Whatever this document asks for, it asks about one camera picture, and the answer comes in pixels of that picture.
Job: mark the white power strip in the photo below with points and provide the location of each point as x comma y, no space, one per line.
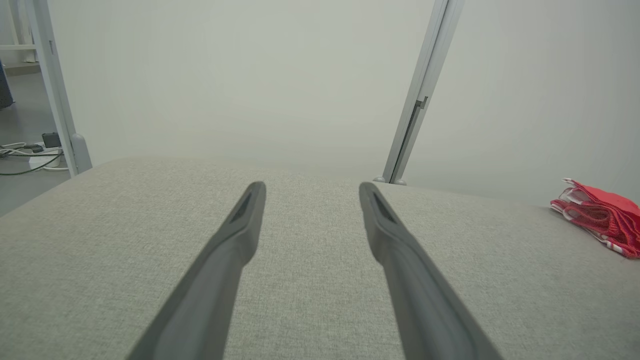
42,159

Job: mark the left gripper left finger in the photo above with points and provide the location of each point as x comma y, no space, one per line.
215,280

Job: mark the grey metal stand leg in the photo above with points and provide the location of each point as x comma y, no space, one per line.
52,85

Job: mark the white shelf frame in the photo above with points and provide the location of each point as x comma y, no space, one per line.
17,47

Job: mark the grey partition post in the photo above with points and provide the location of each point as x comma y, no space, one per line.
425,85

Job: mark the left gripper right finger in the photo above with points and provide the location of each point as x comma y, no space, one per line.
425,300

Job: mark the red white jersey shirt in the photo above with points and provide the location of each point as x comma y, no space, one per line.
600,225

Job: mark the red white shorts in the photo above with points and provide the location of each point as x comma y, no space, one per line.
610,200

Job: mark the black power adapter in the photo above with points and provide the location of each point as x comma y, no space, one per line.
51,140

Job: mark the dark blue object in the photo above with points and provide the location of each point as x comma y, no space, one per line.
5,87

